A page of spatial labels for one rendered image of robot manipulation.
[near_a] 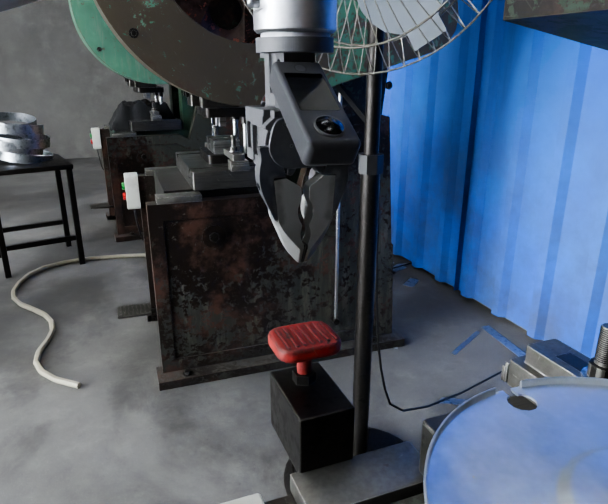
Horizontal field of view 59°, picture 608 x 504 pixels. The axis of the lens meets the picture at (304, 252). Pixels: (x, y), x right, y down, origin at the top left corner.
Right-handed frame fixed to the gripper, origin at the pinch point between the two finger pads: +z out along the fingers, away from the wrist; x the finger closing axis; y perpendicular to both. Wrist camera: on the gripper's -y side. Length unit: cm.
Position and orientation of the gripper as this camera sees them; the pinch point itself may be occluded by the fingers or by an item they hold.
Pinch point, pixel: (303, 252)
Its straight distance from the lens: 53.9
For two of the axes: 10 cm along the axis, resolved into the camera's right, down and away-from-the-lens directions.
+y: -3.6, -3.1, 8.8
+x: -9.3, 1.2, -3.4
